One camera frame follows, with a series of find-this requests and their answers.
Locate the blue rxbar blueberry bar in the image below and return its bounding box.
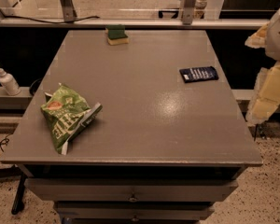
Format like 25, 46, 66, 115
179, 66, 218, 83

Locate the grey metal bracket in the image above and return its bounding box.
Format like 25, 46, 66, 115
182, 0, 196, 25
60, 0, 77, 22

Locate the lower grey drawer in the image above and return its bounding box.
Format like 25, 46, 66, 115
54, 202, 214, 221

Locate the white pump bottle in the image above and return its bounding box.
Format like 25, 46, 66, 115
0, 67, 21, 96

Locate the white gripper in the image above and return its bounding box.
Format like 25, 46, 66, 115
245, 8, 280, 125

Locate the green jalapeno chip bag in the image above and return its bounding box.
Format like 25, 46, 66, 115
41, 83, 103, 155

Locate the grey metal bracket left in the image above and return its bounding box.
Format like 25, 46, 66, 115
60, 0, 77, 22

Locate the black cable on ledge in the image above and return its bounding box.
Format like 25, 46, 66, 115
0, 7, 101, 24

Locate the green and yellow sponge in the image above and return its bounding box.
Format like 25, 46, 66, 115
105, 24, 129, 46

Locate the grey drawer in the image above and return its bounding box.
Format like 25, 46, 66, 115
25, 178, 238, 203
54, 202, 214, 221

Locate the upper grey drawer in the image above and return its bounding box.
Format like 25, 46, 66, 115
25, 178, 238, 203

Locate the grey metal bracket right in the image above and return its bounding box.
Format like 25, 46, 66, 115
182, 0, 196, 25

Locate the black table leg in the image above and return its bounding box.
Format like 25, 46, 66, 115
11, 174, 26, 215

